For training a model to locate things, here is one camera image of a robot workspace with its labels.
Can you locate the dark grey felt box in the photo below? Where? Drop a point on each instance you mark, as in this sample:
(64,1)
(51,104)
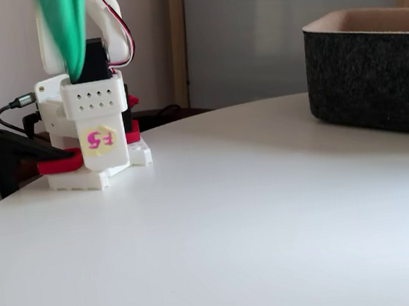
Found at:
(367,75)

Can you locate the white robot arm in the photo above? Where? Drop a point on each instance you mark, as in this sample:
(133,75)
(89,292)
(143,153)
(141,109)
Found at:
(92,100)

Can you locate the beige door frame post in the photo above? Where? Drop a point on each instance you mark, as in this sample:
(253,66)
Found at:
(177,32)

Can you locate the yellow sticker marked F5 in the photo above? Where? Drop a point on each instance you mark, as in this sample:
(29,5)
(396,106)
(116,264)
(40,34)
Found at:
(97,140)

